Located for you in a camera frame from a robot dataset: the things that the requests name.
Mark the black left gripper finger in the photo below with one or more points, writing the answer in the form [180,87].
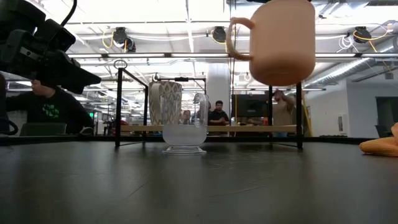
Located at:
[77,77]

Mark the grey white patterned mug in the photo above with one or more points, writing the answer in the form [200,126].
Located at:
[155,102]

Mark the clear glass cup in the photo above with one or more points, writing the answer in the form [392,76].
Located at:
[183,137]

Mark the peach ceramic mug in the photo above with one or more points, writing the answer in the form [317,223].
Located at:
[280,46]

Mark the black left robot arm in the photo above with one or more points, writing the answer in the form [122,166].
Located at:
[15,12]

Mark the person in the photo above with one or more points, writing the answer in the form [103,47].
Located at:
[283,109]
[218,116]
[186,116]
[49,109]

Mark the dark chair back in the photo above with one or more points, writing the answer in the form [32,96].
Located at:
[43,129]

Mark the black monitor screen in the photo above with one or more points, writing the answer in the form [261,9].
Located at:
[250,105]

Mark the light wooden board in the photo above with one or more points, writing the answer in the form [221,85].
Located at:
[248,128]

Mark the yellow cloth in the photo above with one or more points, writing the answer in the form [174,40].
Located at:
[381,146]

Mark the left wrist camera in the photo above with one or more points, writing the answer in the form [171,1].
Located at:
[54,34]

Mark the black aluminium table frame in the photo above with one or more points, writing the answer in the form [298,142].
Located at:
[93,139]

